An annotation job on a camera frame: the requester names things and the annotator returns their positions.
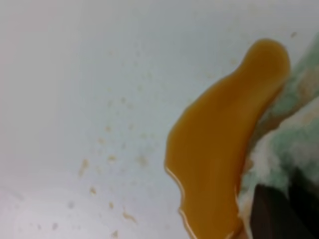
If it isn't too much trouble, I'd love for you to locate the brown coffee stain puddle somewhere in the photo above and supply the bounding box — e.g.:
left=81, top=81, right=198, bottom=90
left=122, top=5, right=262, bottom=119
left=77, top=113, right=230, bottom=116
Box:
left=165, top=39, right=290, bottom=239

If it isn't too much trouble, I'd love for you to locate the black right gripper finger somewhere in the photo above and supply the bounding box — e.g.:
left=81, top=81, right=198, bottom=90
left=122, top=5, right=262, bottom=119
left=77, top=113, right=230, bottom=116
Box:
left=250, top=170, right=319, bottom=239

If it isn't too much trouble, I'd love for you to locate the green white striped rag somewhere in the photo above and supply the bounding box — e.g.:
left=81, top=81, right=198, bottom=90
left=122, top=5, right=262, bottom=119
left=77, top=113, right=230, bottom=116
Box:
left=237, top=37, right=319, bottom=238

